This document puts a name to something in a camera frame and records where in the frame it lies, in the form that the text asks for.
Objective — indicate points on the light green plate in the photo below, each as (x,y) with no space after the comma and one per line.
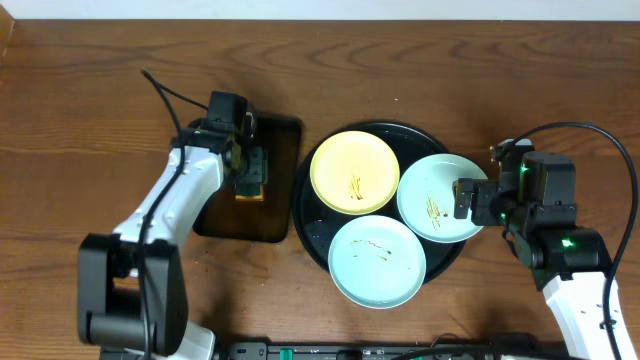
(377,262)
(425,198)

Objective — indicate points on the green and orange sponge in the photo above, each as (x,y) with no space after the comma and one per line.
(249,192)

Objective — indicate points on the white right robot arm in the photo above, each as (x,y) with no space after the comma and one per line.
(569,266)

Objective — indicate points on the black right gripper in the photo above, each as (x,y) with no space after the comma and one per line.
(483,193)

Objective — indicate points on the light green plate front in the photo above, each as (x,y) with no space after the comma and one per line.
(377,262)

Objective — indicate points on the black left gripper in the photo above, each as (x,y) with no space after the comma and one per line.
(253,167)

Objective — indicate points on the yellow plate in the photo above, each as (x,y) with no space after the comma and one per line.
(354,172)

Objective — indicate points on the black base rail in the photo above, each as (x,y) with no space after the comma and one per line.
(263,351)

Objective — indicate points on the black round tray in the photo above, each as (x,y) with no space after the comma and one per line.
(316,224)

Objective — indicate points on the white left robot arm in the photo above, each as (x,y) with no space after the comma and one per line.
(131,291)

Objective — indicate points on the black rectangular water tray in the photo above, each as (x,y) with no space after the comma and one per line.
(264,221)

